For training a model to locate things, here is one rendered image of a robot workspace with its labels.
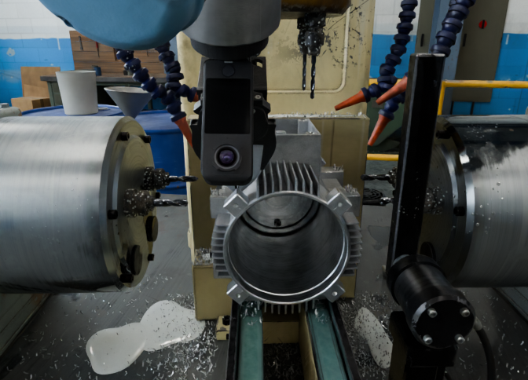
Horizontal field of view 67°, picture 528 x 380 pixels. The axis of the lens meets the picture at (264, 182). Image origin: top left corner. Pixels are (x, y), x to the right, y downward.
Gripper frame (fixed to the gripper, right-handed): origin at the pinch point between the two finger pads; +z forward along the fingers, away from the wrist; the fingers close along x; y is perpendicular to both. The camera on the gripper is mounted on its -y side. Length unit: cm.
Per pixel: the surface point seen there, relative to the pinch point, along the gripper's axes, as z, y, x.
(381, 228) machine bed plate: 49, 27, -35
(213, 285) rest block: 24.8, -0.6, 5.0
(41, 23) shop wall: 250, 519, 300
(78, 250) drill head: 2.9, -6.9, 18.5
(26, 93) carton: 321, 453, 328
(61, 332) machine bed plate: 30.0, -6.2, 30.5
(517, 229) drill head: 1.0, -5.9, -33.0
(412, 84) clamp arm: -14.0, 1.6, -18.1
